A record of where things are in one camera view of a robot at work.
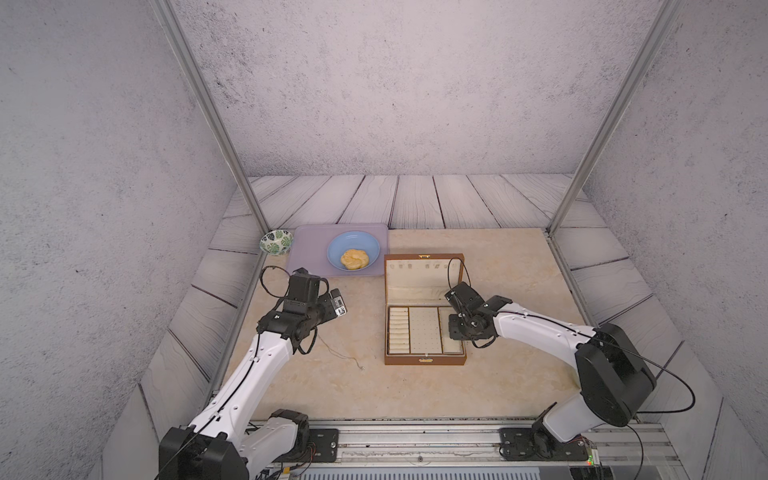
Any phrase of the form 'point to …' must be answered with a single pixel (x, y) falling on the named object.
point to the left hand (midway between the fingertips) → (334, 303)
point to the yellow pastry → (354, 259)
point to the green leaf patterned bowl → (277, 242)
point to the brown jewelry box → (417, 312)
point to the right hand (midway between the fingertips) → (458, 330)
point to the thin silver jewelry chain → (338, 355)
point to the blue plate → (353, 240)
